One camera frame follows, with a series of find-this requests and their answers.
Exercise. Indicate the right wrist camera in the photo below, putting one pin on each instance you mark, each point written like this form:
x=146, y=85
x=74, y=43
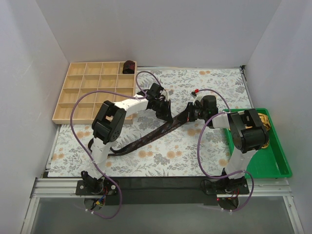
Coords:
x=196, y=96

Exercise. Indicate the yellow patterned tie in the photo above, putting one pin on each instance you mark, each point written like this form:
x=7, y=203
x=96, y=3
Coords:
x=264, y=119

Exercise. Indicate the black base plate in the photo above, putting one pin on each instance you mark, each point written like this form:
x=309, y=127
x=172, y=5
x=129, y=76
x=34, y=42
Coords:
x=161, y=190

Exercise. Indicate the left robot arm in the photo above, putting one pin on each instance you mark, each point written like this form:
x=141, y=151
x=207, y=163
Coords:
x=108, y=124

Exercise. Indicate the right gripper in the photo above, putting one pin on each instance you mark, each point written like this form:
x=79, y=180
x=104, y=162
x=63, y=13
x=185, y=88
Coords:
x=190, y=113

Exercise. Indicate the aluminium frame rail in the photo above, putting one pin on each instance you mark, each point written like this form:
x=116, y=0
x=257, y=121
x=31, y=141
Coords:
x=66, y=187

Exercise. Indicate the dark brown patterned tie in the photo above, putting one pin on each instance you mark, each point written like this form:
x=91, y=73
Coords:
x=161, y=131

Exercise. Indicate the wooden compartment tray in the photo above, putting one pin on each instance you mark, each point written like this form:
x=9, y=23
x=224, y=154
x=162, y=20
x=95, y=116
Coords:
x=100, y=78

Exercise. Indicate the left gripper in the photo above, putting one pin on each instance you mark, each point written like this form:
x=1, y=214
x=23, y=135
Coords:
x=165, y=111

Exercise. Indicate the green plastic bin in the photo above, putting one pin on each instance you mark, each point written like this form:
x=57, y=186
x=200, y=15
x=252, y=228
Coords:
x=269, y=162

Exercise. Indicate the rolled dark red tie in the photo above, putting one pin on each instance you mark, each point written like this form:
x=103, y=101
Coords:
x=129, y=67

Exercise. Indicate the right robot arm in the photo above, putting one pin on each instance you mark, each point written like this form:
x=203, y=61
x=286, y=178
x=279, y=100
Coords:
x=248, y=134

